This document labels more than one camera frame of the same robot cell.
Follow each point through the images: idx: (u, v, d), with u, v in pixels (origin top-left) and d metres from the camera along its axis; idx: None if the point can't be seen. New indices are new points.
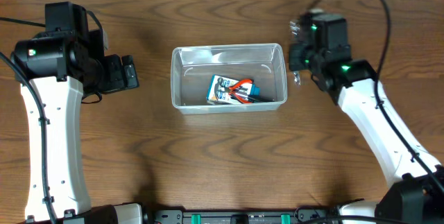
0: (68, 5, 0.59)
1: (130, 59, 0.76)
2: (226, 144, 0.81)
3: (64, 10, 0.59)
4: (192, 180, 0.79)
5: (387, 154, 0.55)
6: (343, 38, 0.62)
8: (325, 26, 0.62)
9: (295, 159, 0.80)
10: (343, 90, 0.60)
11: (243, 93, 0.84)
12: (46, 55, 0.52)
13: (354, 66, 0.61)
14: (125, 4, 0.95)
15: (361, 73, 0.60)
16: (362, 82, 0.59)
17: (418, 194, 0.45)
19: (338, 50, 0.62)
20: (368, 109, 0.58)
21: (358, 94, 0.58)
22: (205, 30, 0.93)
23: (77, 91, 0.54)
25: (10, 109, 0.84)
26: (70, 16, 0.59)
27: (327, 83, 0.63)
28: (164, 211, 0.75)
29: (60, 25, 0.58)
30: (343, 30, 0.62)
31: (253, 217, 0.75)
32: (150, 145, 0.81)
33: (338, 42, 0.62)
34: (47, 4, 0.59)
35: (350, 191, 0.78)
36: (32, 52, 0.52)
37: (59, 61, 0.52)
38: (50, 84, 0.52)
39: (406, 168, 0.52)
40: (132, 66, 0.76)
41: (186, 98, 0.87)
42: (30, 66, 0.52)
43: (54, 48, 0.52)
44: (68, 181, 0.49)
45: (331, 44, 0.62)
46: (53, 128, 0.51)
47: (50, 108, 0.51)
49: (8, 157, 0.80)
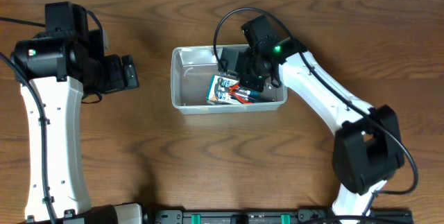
0: (68, 5, 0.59)
1: (130, 59, 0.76)
2: (225, 144, 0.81)
3: (65, 11, 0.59)
4: (192, 180, 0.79)
5: (327, 112, 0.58)
6: (269, 29, 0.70)
8: (249, 26, 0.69)
9: (295, 159, 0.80)
10: (279, 67, 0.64)
11: (243, 93, 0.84)
12: (46, 54, 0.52)
13: (284, 44, 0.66)
14: (125, 5, 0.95)
15: (291, 47, 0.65)
16: (294, 55, 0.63)
17: (358, 136, 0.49)
19: (267, 41, 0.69)
20: (301, 77, 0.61)
21: (291, 65, 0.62)
22: (205, 30, 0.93)
23: (77, 91, 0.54)
25: (10, 109, 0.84)
26: (71, 16, 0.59)
27: (266, 66, 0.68)
28: (164, 211, 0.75)
29: (60, 25, 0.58)
30: (266, 23, 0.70)
31: (253, 217, 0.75)
32: (150, 145, 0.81)
33: (266, 34, 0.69)
34: (47, 4, 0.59)
35: None
36: (32, 52, 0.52)
37: (59, 62, 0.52)
38: (50, 85, 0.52)
39: (345, 116, 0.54)
40: (132, 66, 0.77)
41: (186, 98, 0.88)
42: (30, 66, 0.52)
43: (54, 48, 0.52)
44: (68, 181, 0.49)
45: (259, 35, 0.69)
46: (53, 128, 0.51)
47: (50, 108, 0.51)
49: (8, 157, 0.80)
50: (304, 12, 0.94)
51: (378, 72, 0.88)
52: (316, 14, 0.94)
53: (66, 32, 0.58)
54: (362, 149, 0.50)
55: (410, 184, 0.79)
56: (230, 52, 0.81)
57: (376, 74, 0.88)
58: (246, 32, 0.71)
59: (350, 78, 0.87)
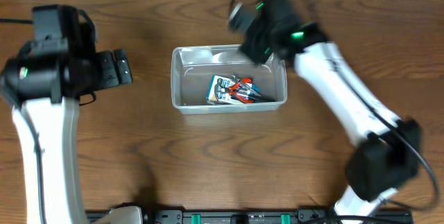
0: (57, 8, 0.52)
1: (123, 53, 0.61)
2: (226, 144, 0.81)
3: (55, 17, 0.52)
4: (192, 180, 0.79)
5: (349, 116, 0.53)
6: (290, 7, 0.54)
8: (268, 1, 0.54)
9: (295, 159, 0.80)
10: (299, 57, 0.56)
11: (243, 93, 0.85)
12: (37, 73, 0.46)
13: (306, 30, 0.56)
14: (125, 5, 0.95)
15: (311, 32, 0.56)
16: (316, 48, 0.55)
17: (381, 150, 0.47)
19: (287, 21, 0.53)
20: (324, 72, 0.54)
21: (313, 59, 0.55)
22: (205, 30, 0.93)
23: (73, 114, 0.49)
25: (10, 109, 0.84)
26: (61, 22, 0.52)
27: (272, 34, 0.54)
28: (164, 211, 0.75)
29: (50, 33, 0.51)
30: (286, 1, 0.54)
31: (253, 217, 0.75)
32: (150, 145, 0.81)
33: (288, 12, 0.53)
34: (34, 8, 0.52)
35: None
36: (23, 72, 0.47)
37: (51, 81, 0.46)
38: (45, 112, 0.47)
39: (368, 125, 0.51)
40: (125, 62, 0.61)
41: (186, 98, 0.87)
42: (21, 88, 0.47)
43: (46, 65, 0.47)
44: (66, 216, 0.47)
45: (277, 13, 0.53)
46: (48, 159, 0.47)
47: (45, 139, 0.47)
49: (9, 158, 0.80)
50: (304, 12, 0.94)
51: (378, 72, 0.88)
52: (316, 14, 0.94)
53: (57, 43, 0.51)
54: (383, 166, 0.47)
55: (411, 185, 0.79)
56: (246, 12, 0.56)
57: (376, 74, 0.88)
58: (263, 7, 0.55)
59: None
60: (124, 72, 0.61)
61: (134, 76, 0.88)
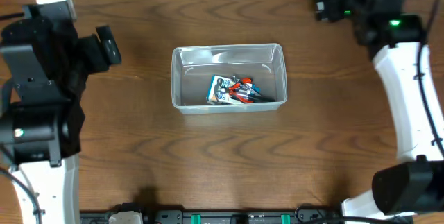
0: (28, 49, 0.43)
1: (106, 31, 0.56)
2: (226, 144, 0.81)
3: (31, 59, 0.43)
4: (192, 180, 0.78)
5: (408, 132, 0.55)
6: None
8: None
9: (295, 159, 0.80)
10: (386, 48, 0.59)
11: (243, 93, 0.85)
12: (34, 132, 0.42)
13: (404, 21, 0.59)
14: (125, 5, 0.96)
15: (411, 21, 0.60)
16: (408, 45, 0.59)
17: (427, 176, 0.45)
19: (388, 1, 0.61)
20: (404, 75, 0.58)
21: (402, 58, 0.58)
22: (205, 30, 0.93)
23: (73, 168, 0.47)
25: None
26: (39, 59, 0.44)
27: (377, 1, 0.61)
28: (164, 212, 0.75)
29: (32, 74, 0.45)
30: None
31: (253, 217, 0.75)
32: (150, 145, 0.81)
33: None
34: (3, 48, 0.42)
35: (351, 191, 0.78)
36: (20, 132, 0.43)
37: (49, 144, 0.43)
38: (43, 173, 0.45)
39: (424, 150, 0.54)
40: (112, 41, 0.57)
41: (186, 98, 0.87)
42: (18, 149, 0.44)
43: (43, 119, 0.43)
44: None
45: None
46: (50, 217, 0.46)
47: (45, 197, 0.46)
49: None
50: (304, 12, 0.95)
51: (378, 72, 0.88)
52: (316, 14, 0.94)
53: (44, 87, 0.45)
54: (422, 188, 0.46)
55: None
56: None
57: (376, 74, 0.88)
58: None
59: (350, 78, 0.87)
60: (112, 53, 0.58)
61: (134, 76, 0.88)
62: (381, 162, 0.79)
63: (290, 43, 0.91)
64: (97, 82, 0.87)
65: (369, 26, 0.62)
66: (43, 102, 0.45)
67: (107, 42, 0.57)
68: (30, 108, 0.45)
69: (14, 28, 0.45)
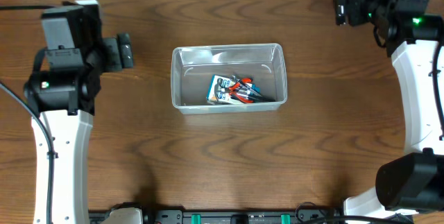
0: (64, 19, 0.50)
1: (126, 38, 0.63)
2: (226, 144, 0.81)
3: (64, 30, 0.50)
4: (192, 180, 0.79)
5: (417, 125, 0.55)
6: None
8: None
9: (295, 159, 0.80)
10: (404, 44, 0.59)
11: (243, 93, 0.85)
12: (58, 87, 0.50)
13: (424, 20, 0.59)
14: (125, 4, 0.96)
15: (430, 23, 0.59)
16: (427, 44, 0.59)
17: (430, 169, 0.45)
19: None
20: (421, 71, 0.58)
21: (421, 54, 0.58)
22: (205, 30, 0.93)
23: (87, 123, 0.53)
25: (10, 109, 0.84)
26: (71, 31, 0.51)
27: None
28: (164, 212, 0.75)
29: (63, 44, 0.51)
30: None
31: (253, 217, 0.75)
32: (150, 145, 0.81)
33: None
34: (44, 18, 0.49)
35: (350, 191, 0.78)
36: (46, 84, 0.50)
37: (70, 96, 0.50)
38: (61, 119, 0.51)
39: (431, 143, 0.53)
40: (128, 47, 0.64)
41: (186, 98, 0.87)
42: (44, 98, 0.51)
43: (67, 80, 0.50)
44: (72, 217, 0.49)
45: None
46: (61, 162, 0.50)
47: (60, 142, 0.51)
49: (8, 158, 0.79)
50: (304, 12, 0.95)
51: (377, 72, 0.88)
52: (316, 14, 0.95)
53: (69, 55, 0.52)
54: (424, 182, 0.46)
55: None
56: None
57: (376, 74, 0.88)
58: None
59: (350, 77, 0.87)
60: (127, 57, 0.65)
61: (134, 75, 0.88)
62: (381, 162, 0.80)
63: (290, 43, 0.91)
64: None
65: (391, 21, 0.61)
66: (68, 67, 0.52)
67: (124, 47, 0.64)
68: (60, 71, 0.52)
69: (51, 10, 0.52)
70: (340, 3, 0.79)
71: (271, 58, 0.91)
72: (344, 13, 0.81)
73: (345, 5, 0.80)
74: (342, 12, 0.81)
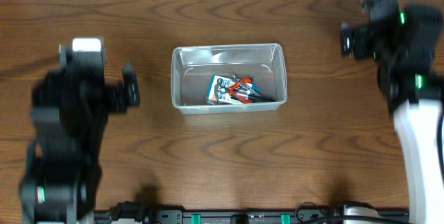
0: (55, 117, 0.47)
1: (132, 78, 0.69)
2: (225, 144, 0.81)
3: (56, 124, 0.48)
4: (192, 180, 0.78)
5: (421, 195, 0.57)
6: (431, 39, 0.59)
8: (415, 23, 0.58)
9: (295, 159, 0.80)
10: (407, 106, 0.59)
11: (243, 93, 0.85)
12: (53, 195, 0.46)
13: (425, 78, 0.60)
14: (125, 5, 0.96)
15: (436, 82, 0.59)
16: (429, 105, 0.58)
17: None
19: (417, 55, 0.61)
20: (424, 139, 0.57)
21: (424, 119, 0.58)
22: (205, 30, 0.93)
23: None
25: (11, 109, 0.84)
26: (65, 125, 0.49)
27: (406, 54, 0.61)
28: (164, 211, 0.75)
29: (57, 136, 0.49)
30: (435, 32, 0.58)
31: (253, 217, 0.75)
32: (150, 145, 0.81)
33: (422, 46, 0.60)
34: (35, 107, 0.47)
35: (350, 191, 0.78)
36: (41, 196, 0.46)
37: (67, 204, 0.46)
38: None
39: None
40: (134, 86, 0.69)
41: (186, 98, 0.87)
42: (37, 208, 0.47)
43: (64, 182, 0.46)
44: None
45: (415, 43, 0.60)
46: None
47: None
49: (8, 157, 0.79)
50: (304, 12, 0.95)
51: None
52: (316, 14, 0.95)
53: (66, 149, 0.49)
54: None
55: None
56: None
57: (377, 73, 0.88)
58: (408, 19, 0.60)
59: (350, 77, 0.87)
60: (133, 98, 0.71)
61: None
62: (381, 162, 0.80)
63: (290, 43, 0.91)
64: None
65: (394, 80, 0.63)
66: (62, 154, 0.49)
67: (130, 87, 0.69)
68: (51, 158, 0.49)
69: (46, 90, 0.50)
70: (345, 35, 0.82)
71: (271, 58, 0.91)
72: (349, 46, 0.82)
73: (351, 38, 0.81)
74: (347, 44, 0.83)
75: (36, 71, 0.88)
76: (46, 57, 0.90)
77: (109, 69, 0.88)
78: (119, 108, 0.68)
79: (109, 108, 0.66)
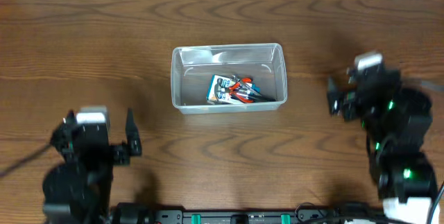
0: (68, 211, 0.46)
1: (135, 135, 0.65)
2: (226, 144, 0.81)
3: (69, 216, 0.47)
4: (192, 180, 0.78)
5: None
6: (422, 128, 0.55)
8: (404, 114, 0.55)
9: (295, 159, 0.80)
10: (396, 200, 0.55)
11: (243, 93, 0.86)
12: None
13: (417, 170, 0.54)
14: (126, 4, 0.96)
15: (426, 174, 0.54)
16: (421, 200, 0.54)
17: None
19: (407, 146, 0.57)
20: None
21: (410, 214, 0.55)
22: (205, 30, 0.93)
23: None
25: (11, 108, 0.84)
26: (75, 213, 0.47)
27: (395, 142, 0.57)
28: (164, 212, 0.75)
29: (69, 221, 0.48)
30: (424, 125, 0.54)
31: (253, 217, 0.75)
32: (150, 145, 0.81)
33: (411, 136, 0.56)
34: (46, 204, 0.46)
35: (351, 191, 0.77)
36: None
37: None
38: None
39: None
40: (137, 142, 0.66)
41: (186, 98, 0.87)
42: None
43: None
44: None
45: (405, 134, 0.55)
46: None
47: None
49: (8, 158, 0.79)
50: (304, 12, 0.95)
51: None
52: (316, 14, 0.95)
53: None
54: None
55: None
56: None
57: None
58: (396, 109, 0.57)
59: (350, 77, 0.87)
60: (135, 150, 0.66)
61: (134, 75, 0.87)
62: None
63: (290, 43, 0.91)
64: (97, 81, 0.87)
65: (383, 168, 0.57)
66: None
67: (133, 143, 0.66)
68: None
69: (53, 181, 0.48)
70: (333, 98, 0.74)
71: (271, 58, 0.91)
72: (338, 107, 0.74)
73: (340, 101, 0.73)
74: (336, 106, 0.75)
75: (35, 70, 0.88)
76: (45, 57, 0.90)
77: (109, 70, 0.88)
78: (122, 162, 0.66)
79: (112, 162, 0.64)
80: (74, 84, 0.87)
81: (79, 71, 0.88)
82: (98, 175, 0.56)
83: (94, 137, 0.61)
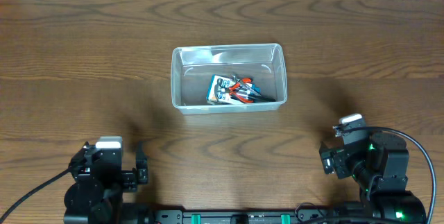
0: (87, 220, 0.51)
1: (143, 163, 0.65)
2: (226, 144, 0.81)
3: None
4: (192, 180, 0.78)
5: None
6: (404, 165, 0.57)
8: (384, 153, 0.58)
9: (295, 159, 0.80)
10: None
11: (243, 93, 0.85)
12: None
13: (406, 206, 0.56)
14: (125, 5, 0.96)
15: (417, 209, 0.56)
16: None
17: None
19: (392, 183, 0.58)
20: None
21: None
22: (205, 30, 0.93)
23: None
25: (11, 108, 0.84)
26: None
27: (381, 179, 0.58)
28: (164, 211, 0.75)
29: None
30: (404, 162, 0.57)
31: (253, 217, 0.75)
32: (150, 145, 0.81)
33: (395, 173, 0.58)
34: (66, 213, 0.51)
35: (350, 191, 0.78)
36: None
37: None
38: None
39: None
40: (145, 170, 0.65)
41: (186, 98, 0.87)
42: None
43: None
44: None
45: (388, 171, 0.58)
46: None
47: None
49: (8, 158, 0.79)
50: (304, 12, 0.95)
51: (378, 72, 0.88)
52: (316, 14, 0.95)
53: None
54: None
55: (412, 185, 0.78)
56: None
57: (377, 73, 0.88)
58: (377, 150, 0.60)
59: (350, 77, 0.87)
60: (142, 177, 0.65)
61: (134, 75, 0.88)
62: None
63: (290, 43, 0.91)
64: (97, 81, 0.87)
65: (374, 206, 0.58)
66: None
67: (141, 170, 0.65)
68: None
69: (73, 193, 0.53)
70: (325, 155, 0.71)
71: (271, 58, 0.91)
72: (331, 166, 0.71)
73: (331, 157, 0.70)
74: (329, 164, 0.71)
75: (35, 71, 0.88)
76: (44, 58, 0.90)
77: (109, 70, 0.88)
78: (131, 188, 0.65)
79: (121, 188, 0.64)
80: (74, 84, 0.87)
81: (78, 72, 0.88)
82: (113, 193, 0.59)
83: (109, 162, 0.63)
